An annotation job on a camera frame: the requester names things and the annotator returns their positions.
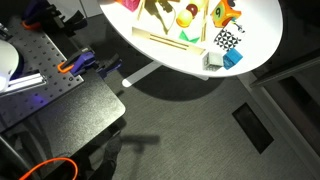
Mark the white table base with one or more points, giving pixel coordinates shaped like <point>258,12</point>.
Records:
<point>143,74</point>

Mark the grey shelf rail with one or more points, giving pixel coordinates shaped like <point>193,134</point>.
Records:
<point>283,71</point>

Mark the aluminium rail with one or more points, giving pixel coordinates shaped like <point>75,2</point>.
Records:
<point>23,82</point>

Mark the black floor vent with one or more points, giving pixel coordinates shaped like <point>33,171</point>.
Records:
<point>252,127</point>

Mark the yellow toy lemon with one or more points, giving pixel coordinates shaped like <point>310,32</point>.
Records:
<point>199,2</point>

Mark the black perforated breadboard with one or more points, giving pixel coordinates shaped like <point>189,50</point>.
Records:
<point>36,56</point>

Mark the dark red toy plum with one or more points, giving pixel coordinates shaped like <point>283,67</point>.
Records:
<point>192,9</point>

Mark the orange cube with number nine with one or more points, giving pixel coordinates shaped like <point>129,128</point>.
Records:
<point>225,14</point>

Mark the black mounting table plate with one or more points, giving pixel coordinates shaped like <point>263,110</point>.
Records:
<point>83,110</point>

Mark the grey white cube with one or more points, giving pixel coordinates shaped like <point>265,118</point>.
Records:
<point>212,61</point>

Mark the black stand leg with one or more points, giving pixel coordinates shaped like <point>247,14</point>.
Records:
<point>111,156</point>

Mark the green block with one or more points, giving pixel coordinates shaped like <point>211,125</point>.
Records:
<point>188,37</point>

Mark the pink block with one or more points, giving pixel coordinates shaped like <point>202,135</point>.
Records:
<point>130,4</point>

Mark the black white patterned cube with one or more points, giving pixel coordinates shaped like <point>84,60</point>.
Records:
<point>226,39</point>

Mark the yellow-orange toy fruit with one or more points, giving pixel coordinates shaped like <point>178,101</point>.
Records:
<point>184,18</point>

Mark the blue cube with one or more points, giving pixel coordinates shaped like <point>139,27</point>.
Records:
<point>232,58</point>

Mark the orange block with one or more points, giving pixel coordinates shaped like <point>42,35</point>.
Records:
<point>118,1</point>

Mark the wooden tray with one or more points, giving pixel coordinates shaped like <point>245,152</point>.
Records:
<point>166,41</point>

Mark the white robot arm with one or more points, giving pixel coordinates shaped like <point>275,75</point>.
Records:
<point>6,63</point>

